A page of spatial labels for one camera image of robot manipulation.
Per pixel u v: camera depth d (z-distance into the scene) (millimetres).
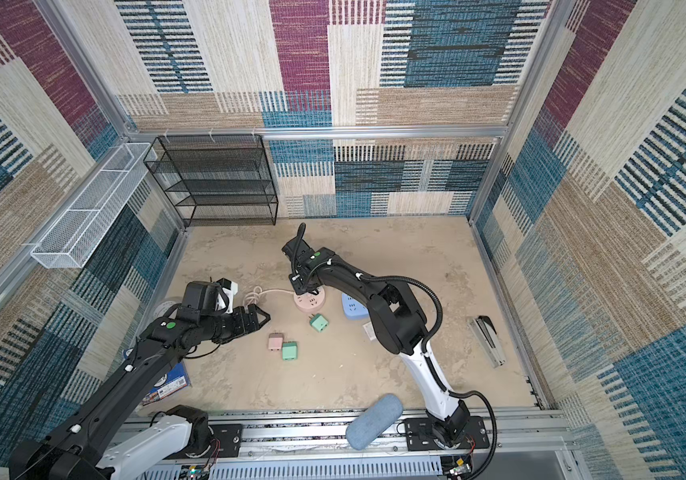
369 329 889
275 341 877
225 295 649
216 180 1101
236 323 700
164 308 954
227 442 730
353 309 937
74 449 392
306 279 676
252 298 965
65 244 700
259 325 726
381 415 745
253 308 728
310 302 949
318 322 914
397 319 595
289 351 861
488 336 874
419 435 733
